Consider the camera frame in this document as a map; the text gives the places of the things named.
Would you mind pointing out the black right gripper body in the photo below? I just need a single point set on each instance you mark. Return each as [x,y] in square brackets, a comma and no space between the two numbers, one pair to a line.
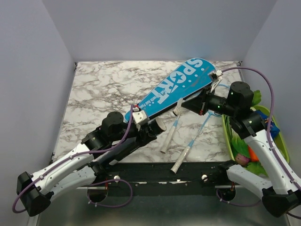
[209,101]

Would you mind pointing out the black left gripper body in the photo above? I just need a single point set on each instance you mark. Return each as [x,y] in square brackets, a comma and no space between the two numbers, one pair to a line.
[139,139]

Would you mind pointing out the black shuttlecock tube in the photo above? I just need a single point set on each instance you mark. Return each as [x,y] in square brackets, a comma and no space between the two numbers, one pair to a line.
[126,148]

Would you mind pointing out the badminton racket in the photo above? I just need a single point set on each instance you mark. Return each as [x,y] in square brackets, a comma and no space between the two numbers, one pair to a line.
[186,150]
[170,135]

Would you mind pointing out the blue racket bag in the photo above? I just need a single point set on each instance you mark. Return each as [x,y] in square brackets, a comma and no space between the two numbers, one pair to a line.
[186,80]

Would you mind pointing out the white feather shuttlecock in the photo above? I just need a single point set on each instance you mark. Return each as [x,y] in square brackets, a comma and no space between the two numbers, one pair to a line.
[178,110]

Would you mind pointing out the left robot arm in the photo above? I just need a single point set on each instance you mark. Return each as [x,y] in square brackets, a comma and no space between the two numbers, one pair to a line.
[98,150]

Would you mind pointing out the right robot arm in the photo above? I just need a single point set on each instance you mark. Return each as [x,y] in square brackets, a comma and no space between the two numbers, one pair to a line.
[278,194]

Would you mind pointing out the green toy leaf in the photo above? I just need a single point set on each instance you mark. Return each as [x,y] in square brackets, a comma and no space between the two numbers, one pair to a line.
[256,98]

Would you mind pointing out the green plastic tray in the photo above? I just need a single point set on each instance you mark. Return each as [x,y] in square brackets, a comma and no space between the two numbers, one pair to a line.
[252,129]

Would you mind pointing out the purple toy onion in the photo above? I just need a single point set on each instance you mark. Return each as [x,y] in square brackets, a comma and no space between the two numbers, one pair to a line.
[242,160]

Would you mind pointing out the orange toy carrot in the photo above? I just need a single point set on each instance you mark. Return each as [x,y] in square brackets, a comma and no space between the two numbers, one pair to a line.
[253,156]

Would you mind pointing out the blue snack bag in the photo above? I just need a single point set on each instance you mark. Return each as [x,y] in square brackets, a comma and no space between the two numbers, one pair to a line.
[274,130]

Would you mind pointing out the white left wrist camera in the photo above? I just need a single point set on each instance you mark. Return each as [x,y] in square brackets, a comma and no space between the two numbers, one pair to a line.
[140,117]

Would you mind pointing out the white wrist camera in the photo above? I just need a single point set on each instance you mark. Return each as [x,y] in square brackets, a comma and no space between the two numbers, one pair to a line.
[140,117]
[216,78]

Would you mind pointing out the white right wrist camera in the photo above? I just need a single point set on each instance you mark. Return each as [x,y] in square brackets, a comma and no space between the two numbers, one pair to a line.
[216,78]

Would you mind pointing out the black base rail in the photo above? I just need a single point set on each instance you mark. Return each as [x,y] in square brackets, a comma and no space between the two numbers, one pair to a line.
[157,179]

